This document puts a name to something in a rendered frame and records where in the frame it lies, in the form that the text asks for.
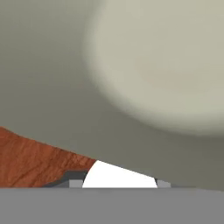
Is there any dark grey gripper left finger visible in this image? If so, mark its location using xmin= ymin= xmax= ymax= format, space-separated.
xmin=43 ymin=170 xmax=90 ymax=189

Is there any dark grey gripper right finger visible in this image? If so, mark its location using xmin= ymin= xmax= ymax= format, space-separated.
xmin=154 ymin=178 xmax=172 ymax=189

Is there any beige grey bowl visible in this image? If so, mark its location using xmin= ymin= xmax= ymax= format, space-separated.
xmin=0 ymin=0 xmax=224 ymax=193

